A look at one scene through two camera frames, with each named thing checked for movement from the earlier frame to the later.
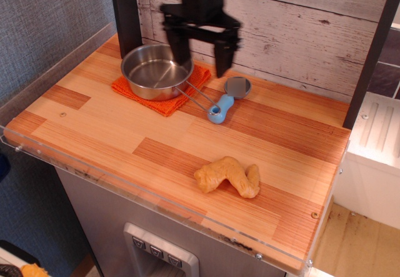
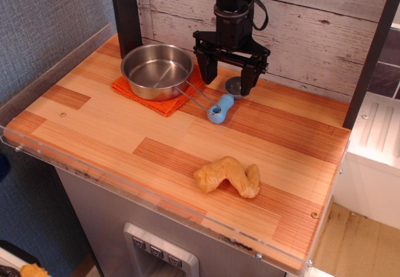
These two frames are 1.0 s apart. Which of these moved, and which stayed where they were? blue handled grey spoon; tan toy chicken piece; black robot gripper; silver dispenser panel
Moved: black robot gripper
Stayed: tan toy chicken piece; silver dispenser panel; blue handled grey spoon
